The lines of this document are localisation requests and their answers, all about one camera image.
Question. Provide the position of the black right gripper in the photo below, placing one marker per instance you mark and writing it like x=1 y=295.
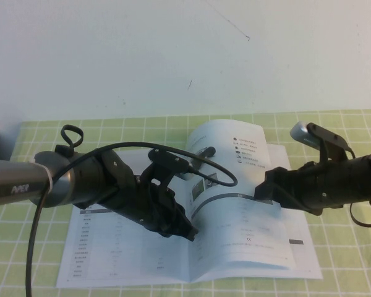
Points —
x=303 y=188

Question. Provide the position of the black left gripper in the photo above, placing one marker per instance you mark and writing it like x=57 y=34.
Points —
x=151 y=204

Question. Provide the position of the white product brochure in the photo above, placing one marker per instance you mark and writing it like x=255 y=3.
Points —
x=111 y=253

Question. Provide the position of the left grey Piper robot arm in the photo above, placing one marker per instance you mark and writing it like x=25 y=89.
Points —
x=12 y=185

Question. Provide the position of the green checked tablecloth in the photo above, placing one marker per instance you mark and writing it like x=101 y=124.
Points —
x=343 y=263

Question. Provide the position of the white zip tie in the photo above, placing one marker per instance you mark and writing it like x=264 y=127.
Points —
x=50 y=181

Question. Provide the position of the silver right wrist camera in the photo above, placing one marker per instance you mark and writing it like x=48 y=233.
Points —
x=300 y=131

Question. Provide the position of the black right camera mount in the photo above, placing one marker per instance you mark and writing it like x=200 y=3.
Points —
x=327 y=142

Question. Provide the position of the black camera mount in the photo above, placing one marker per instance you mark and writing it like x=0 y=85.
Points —
x=165 y=159
x=327 y=142

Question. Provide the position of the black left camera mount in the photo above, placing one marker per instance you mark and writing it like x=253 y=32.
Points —
x=165 y=159

